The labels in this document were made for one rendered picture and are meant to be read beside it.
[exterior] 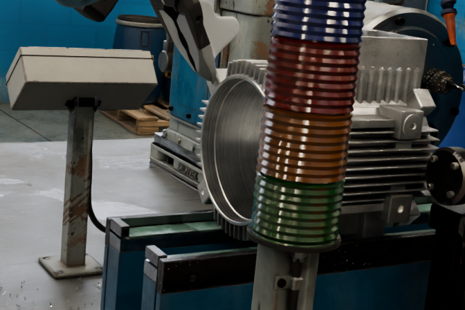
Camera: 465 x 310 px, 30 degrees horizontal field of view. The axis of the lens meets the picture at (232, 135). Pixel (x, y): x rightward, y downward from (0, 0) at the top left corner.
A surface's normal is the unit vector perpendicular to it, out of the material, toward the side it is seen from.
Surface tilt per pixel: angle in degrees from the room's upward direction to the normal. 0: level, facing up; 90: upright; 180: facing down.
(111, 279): 90
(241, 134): 88
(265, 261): 90
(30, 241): 0
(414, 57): 90
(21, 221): 0
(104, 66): 51
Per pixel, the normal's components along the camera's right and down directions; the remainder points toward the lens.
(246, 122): 0.48, 0.37
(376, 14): -0.33, -0.85
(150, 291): -0.86, 0.02
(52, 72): 0.44, -0.45
